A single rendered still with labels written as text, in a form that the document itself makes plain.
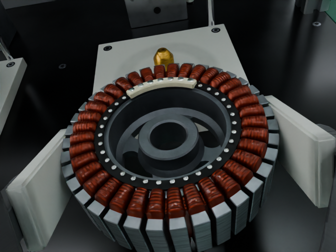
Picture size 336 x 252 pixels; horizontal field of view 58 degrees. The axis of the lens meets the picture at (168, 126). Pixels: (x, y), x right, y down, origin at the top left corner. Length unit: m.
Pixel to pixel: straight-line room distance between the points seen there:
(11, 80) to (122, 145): 0.22
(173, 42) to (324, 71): 0.16
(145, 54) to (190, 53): 0.05
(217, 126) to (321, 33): 0.24
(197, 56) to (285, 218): 0.18
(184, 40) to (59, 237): 0.24
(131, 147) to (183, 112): 0.04
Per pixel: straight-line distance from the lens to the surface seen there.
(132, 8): 0.41
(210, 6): 0.36
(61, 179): 0.16
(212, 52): 0.33
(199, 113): 0.19
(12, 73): 0.39
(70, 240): 0.24
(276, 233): 0.22
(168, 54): 0.29
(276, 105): 0.16
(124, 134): 0.18
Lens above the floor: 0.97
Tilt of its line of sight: 47 degrees down
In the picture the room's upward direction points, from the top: 11 degrees counter-clockwise
